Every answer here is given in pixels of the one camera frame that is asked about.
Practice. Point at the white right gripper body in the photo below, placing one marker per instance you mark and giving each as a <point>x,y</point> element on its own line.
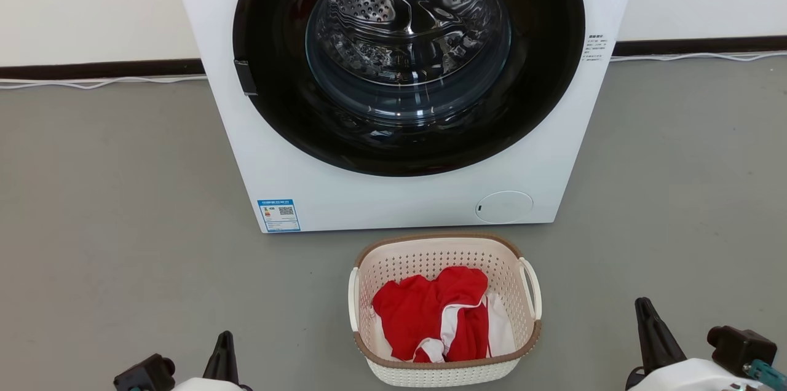
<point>695,377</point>

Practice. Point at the steel washing machine drum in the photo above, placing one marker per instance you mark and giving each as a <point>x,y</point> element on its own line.
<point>406,28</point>

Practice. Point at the cream perforated laundry basket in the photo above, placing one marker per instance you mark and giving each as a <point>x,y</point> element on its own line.
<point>436,252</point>

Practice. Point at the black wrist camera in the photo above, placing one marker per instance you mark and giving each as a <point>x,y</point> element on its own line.
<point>144,374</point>
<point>738,348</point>

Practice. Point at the white washing machine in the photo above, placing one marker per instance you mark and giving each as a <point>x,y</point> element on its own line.
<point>369,200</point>

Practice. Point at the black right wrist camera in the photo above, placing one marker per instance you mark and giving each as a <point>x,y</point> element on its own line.
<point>738,348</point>

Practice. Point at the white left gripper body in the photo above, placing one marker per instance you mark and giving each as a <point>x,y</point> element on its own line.
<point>206,386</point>

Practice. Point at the blue energy label sticker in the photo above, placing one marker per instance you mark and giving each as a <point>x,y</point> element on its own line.
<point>279,215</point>

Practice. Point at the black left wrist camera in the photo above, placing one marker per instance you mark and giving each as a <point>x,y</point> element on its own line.
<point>144,374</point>

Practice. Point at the red garment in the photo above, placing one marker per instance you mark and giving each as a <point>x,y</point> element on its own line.
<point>415,311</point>

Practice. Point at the round white filter cover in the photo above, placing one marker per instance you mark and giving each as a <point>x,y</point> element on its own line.
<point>504,207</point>

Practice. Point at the black round washing machine door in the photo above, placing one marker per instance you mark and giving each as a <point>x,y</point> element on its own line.
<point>270,83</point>

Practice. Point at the printed text sticker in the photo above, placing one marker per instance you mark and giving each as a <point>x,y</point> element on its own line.
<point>595,48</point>

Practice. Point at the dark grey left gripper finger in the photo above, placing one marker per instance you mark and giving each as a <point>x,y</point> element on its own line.
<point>222,360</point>

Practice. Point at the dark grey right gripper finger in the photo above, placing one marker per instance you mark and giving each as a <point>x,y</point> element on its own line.
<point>658,339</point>

